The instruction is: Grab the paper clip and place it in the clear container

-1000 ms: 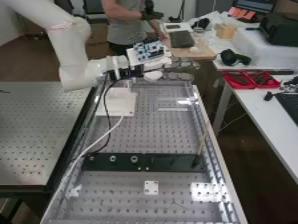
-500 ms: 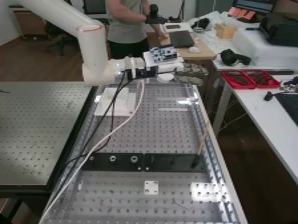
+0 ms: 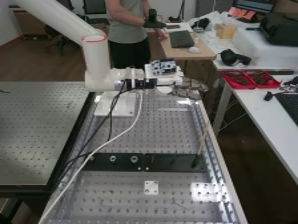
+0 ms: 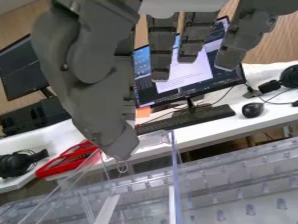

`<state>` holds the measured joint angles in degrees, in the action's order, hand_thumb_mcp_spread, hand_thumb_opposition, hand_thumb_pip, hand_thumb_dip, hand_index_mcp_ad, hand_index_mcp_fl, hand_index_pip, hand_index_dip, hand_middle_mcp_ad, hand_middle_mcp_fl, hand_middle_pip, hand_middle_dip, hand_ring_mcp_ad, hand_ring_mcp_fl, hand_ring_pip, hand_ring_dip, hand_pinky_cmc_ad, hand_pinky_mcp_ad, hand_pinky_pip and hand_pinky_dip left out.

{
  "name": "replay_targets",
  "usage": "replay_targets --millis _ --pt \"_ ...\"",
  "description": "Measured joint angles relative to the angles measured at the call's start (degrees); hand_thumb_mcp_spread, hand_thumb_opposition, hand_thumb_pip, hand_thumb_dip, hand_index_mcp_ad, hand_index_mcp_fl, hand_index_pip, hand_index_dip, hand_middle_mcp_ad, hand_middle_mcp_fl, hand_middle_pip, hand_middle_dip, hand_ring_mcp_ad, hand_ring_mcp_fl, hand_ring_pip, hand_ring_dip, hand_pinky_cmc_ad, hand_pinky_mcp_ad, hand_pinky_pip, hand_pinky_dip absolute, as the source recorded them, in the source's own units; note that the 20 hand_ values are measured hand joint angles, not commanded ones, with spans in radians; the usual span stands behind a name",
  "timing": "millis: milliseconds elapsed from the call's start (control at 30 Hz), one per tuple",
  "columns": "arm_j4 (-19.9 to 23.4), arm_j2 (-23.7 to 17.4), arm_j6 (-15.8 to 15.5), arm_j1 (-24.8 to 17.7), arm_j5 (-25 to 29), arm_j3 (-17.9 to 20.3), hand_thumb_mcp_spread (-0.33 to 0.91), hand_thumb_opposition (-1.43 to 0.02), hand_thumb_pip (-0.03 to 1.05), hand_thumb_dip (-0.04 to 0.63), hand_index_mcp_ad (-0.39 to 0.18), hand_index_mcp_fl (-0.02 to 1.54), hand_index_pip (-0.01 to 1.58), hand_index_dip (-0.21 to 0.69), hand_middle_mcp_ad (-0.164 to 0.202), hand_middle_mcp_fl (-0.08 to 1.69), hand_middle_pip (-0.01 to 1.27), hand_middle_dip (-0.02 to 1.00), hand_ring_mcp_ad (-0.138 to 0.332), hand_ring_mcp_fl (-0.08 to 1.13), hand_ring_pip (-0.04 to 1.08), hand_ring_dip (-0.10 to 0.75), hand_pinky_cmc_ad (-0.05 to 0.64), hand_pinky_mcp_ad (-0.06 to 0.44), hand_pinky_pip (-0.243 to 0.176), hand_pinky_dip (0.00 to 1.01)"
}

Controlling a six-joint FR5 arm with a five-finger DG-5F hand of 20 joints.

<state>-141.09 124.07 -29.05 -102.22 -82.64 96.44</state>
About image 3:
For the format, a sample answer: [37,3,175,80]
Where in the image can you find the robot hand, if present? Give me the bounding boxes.
[143,59,210,101]

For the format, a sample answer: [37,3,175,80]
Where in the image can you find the wooden desk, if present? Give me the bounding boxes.
[147,21,219,78]

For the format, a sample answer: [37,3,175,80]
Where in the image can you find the white mouse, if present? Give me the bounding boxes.
[186,46,202,55]

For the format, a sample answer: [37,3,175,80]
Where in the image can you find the black keyboard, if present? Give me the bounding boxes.
[167,29,196,49]
[273,92,298,127]

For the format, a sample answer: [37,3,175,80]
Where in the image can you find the black headphones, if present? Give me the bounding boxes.
[218,48,253,67]

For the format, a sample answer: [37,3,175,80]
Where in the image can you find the black handheld device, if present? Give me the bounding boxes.
[142,7,167,30]

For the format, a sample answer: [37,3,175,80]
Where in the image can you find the person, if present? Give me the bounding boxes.
[104,0,168,70]

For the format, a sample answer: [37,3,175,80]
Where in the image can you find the red tray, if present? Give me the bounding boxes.
[219,69,257,91]
[243,68,283,90]

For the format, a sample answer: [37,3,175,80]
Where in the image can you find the clear box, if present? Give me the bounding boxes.
[38,89,249,224]

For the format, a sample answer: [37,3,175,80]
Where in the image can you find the wooden block holder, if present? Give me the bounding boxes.
[214,22,239,41]

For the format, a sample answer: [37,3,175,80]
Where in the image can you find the thin stick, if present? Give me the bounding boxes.
[190,124,210,169]

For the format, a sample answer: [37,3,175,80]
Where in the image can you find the black chair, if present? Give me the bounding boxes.
[43,0,110,45]

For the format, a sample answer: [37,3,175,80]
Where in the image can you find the white desk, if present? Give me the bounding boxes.
[187,11,298,76]
[211,73,298,186]

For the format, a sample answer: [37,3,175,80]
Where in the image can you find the black plate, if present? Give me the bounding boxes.
[82,152,208,174]

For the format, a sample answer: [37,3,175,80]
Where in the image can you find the black computer monitor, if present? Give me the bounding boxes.
[231,0,279,15]

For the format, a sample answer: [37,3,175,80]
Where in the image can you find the black case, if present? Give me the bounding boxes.
[257,12,298,48]

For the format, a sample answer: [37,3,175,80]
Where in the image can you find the small white square plate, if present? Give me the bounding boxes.
[142,180,160,196]

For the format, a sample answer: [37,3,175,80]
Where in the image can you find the white cable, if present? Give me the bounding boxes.
[35,89,146,224]

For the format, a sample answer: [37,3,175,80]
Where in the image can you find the black cable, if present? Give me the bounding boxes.
[51,79,135,188]

